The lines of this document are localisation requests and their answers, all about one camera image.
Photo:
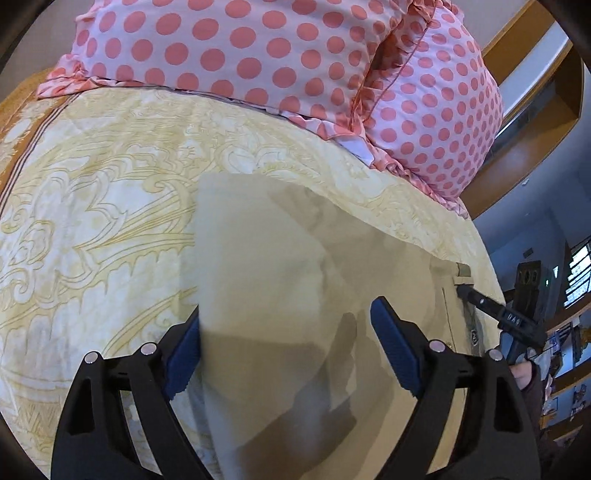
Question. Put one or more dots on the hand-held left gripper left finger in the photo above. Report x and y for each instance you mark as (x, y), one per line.
(183, 350)

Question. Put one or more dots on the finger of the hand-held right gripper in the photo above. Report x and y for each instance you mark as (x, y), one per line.
(480, 302)

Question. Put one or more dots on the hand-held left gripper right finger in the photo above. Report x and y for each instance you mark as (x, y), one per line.
(397, 353)

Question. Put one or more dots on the beige pants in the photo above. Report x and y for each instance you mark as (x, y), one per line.
(323, 323)

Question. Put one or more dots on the person's right hand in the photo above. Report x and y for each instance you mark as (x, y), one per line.
(524, 373)

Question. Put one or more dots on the wooden shelf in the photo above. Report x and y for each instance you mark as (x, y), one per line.
(570, 369)

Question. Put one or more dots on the window with grille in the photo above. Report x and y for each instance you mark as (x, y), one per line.
(579, 272)

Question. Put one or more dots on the yellow patterned bed sheet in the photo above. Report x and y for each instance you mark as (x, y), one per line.
(115, 221)

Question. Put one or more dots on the wooden headboard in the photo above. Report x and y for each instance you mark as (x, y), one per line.
(521, 152)

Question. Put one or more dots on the small pink polka dot pillow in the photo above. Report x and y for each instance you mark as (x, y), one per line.
(429, 115)

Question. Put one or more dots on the large pink polka dot pillow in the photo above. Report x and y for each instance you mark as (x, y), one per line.
(231, 50)

